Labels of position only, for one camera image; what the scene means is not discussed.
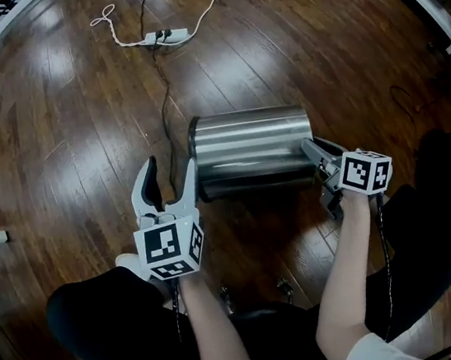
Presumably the stainless steel cylindrical bin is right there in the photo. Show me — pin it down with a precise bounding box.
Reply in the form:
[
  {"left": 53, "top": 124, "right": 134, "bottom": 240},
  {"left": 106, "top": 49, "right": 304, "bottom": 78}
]
[{"left": 185, "top": 100, "right": 322, "bottom": 206}]

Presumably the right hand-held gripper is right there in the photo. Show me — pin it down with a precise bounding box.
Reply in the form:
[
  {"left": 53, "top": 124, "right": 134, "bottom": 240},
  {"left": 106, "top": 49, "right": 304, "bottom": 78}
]
[{"left": 299, "top": 126, "right": 401, "bottom": 223}]

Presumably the person's right forearm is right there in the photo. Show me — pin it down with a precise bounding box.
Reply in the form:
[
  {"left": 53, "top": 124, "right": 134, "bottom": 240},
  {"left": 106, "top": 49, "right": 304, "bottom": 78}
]
[{"left": 296, "top": 187, "right": 406, "bottom": 360}]

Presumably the person's left forearm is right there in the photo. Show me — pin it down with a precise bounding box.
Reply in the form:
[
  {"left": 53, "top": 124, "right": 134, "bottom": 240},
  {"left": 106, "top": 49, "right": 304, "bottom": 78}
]
[{"left": 174, "top": 262, "right": 256, "bottom": 360}]

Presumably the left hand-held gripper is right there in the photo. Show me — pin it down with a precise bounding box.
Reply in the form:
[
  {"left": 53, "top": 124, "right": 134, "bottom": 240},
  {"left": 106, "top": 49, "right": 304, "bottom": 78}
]
[{"left": 122, "top": 149, "right": 213, "bottom": 286}]

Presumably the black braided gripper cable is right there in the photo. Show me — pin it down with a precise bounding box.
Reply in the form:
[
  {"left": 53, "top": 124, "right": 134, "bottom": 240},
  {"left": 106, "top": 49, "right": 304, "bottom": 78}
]
[
  {"left": 362, "top": 190, "right": 404, "bottom": 344},
  {"left": 166, "top": 275, "right": 191, "bottom": 349}
]

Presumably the white power strip with cords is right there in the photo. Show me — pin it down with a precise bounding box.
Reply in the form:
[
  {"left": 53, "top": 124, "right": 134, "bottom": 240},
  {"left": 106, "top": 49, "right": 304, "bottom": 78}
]
[{"left": 85, "top": 0, "right": 252, "bottom": 58}]

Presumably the person's white shoe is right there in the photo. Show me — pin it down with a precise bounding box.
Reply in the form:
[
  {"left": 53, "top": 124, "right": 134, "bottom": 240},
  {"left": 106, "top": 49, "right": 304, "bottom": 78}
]
[{"left": 114, "top": 249, "right": 154, "bottom": 286}]

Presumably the black floor cable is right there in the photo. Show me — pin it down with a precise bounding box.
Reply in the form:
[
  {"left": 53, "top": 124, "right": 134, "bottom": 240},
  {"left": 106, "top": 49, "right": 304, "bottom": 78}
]
[{"left": 135, "top": 0, "right": 188, "bottom": 193}]

